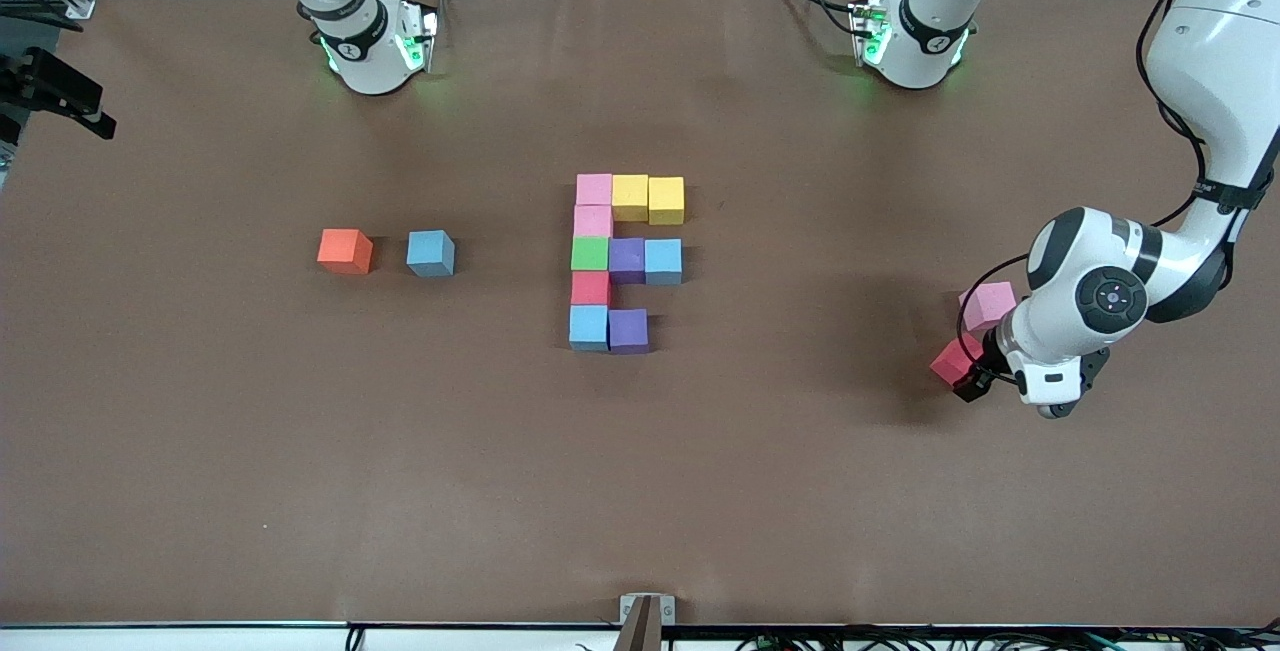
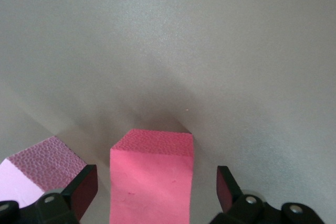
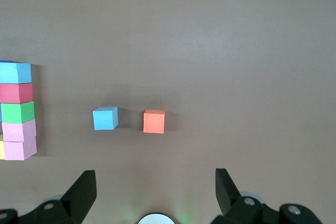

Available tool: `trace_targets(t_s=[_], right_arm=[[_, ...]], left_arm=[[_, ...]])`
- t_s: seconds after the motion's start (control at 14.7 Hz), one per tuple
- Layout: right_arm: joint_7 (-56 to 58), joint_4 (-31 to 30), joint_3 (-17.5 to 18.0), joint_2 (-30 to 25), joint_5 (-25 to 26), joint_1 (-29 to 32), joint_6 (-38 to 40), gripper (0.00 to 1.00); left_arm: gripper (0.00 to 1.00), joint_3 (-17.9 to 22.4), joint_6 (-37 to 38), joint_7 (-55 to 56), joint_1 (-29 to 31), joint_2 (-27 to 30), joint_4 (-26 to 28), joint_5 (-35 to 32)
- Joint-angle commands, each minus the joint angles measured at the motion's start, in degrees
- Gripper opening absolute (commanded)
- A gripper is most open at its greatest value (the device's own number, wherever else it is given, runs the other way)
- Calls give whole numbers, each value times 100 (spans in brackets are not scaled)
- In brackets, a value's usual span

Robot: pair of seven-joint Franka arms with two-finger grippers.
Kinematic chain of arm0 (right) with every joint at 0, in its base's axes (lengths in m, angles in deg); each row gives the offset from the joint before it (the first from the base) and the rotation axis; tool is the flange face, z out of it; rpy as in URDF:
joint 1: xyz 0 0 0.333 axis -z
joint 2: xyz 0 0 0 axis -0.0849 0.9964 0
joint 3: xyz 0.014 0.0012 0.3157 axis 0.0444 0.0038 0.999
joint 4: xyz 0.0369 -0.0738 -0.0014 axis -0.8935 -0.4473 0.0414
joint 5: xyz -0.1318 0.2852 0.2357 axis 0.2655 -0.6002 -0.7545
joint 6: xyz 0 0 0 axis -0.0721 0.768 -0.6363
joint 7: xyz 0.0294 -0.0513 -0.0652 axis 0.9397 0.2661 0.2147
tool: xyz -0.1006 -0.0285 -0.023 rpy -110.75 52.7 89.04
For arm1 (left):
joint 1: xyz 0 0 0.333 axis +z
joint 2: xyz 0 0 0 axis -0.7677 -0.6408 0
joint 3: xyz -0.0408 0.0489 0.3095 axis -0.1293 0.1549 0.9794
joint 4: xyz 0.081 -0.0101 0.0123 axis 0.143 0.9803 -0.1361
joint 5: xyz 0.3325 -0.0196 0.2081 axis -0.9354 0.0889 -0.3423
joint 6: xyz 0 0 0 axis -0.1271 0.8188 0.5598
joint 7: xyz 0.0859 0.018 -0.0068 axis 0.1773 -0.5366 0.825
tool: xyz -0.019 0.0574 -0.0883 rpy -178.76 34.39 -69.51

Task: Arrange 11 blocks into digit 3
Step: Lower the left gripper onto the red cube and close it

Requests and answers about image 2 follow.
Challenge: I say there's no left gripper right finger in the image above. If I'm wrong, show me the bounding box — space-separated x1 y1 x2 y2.
211 165 323 224

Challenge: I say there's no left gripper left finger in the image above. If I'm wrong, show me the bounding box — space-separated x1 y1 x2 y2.
0 165 98 224

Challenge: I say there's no red foam cube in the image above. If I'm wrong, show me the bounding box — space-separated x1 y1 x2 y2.
109 129 194 224

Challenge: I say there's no pink foam cube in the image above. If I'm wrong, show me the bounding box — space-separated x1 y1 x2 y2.
0 136 89 206

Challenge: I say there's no brown table mat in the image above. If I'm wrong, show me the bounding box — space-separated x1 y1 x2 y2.
0 0 336 224

